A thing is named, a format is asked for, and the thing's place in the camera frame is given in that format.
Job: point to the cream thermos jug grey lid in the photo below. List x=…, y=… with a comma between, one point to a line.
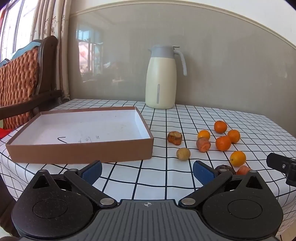
x=159, y=88

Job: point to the orange carrot chunk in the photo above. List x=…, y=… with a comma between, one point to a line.
x=243, y=170
x=203, y=144

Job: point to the orange tangerine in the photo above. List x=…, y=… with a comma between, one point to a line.
x=238, y=158
x=233, y=136
x=220, y=127
x=223, y=143
x=204, y=134

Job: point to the small round tan potato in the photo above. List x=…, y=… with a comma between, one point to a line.
x=183, y=153

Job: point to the wooden sofa orange tufted cushion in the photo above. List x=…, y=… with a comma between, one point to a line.
x=20, y=76

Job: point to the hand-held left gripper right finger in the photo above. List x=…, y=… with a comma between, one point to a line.
x=203, y=173

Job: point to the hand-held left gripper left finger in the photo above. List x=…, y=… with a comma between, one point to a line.
x=92, y=172

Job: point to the window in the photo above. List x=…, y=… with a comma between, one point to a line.
x=13, y=23

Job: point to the beige patterned curtain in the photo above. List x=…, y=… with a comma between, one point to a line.
x=62, y=46

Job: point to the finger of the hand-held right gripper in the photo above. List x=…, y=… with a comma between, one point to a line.
x=276, y=162

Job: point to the carrot stub with brown top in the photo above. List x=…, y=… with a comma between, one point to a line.
x=174, y=138

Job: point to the red cloth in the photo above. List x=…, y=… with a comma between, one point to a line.
x=3, y=133

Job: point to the white black grid tablecloth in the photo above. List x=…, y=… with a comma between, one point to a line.
x=129, y=176

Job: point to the dark brown wrinkled fruit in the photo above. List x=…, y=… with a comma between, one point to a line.
x=222, y=166

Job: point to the brown cardboard box white inside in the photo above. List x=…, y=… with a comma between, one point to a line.
x=92, y=129

